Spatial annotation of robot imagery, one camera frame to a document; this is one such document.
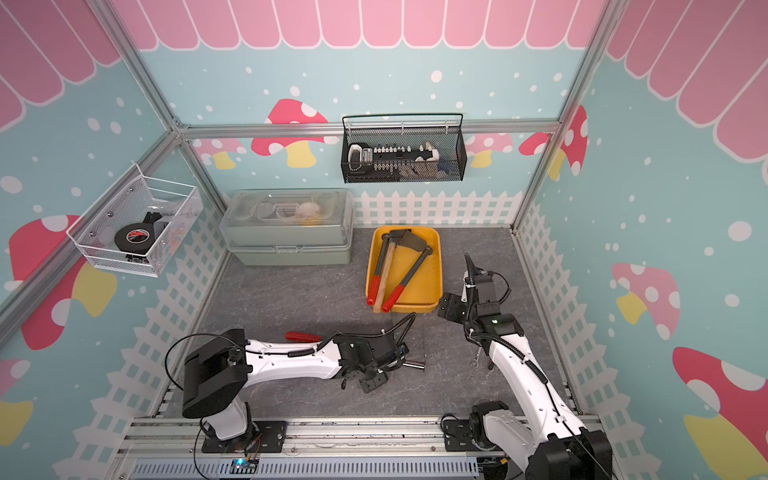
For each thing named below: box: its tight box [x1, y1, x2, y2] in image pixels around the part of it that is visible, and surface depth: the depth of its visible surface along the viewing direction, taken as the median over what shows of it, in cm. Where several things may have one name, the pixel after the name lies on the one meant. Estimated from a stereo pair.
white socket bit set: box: [347, 142, 442, 176], surface depth 90 cm
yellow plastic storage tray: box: [365, 225, 444, 314], surface depth 105 cm
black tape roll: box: [115, 223, 155, 255], surface depth 71 cm
